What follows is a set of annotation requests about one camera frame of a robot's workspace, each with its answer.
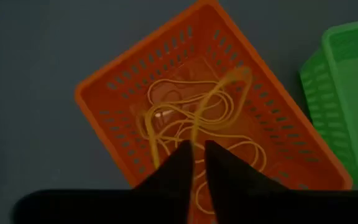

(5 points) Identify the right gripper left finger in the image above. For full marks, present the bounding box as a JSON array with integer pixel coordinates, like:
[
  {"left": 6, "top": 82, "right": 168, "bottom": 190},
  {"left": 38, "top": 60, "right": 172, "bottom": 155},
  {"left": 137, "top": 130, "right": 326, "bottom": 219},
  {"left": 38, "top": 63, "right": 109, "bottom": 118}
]
[{"left": 11, "top": 141, "right": 195, "bottom": 224}]

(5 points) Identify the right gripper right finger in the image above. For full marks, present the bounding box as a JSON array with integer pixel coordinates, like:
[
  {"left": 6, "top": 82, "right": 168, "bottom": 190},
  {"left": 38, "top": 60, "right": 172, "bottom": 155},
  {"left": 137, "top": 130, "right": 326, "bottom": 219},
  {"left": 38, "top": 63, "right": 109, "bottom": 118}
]
[{"left": 204, "top": 140, "right": 358, "bottom": 224}]

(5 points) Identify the yellow rubber band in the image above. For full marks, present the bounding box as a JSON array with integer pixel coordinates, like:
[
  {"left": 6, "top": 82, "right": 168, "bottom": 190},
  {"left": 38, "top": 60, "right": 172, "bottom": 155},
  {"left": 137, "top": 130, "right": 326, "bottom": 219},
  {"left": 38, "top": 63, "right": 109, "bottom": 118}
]
[
  {"left": 146, "top": 78, "right": 235, "bottom": 132},
  {"left": 154, "top": 124, "right": 267, "bottom": 215},
  {"left": 143, "top": 67, "right": 254, "bottom": 170}
]

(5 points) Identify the orange plastic basket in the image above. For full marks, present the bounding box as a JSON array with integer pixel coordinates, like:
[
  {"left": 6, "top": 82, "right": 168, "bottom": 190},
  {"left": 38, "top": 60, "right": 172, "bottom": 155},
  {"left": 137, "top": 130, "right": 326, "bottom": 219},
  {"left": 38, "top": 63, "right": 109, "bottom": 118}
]
[{"left": 74, "top": 0, "right": 354, "bottom": 224}]

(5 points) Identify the green plastic basket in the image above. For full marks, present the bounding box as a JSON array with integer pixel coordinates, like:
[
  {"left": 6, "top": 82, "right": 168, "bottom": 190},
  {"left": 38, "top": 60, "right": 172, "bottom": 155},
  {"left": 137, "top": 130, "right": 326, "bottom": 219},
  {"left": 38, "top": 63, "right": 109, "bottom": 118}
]
[{"left": 298, "top": 17, "right": 358, "bottom": 190}]

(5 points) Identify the blue table mat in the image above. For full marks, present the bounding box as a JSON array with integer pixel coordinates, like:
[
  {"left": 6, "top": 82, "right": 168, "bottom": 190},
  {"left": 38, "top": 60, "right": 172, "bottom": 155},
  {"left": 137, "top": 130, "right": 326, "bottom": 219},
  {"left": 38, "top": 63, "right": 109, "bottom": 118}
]
[{"left": 0, "top": 0, "right": 358, "bottom": 224}]

